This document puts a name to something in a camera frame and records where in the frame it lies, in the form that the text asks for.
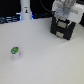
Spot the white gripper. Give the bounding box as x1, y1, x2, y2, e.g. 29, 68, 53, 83
52, 0, 80, 23

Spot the black kcup holder drawer unit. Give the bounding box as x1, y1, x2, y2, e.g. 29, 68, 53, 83
50, 17, 75, 40

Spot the green lid kcup pod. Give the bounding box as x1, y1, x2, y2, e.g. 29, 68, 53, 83
11, 47, 20, 60

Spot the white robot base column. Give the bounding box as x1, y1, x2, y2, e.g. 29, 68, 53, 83
20, 0, 32, 20

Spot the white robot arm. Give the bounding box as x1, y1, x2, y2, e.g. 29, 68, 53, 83
52, 0, 83, 23

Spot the black equipment with blue lights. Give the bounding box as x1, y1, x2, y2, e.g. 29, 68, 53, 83
0, 13, 21, 24

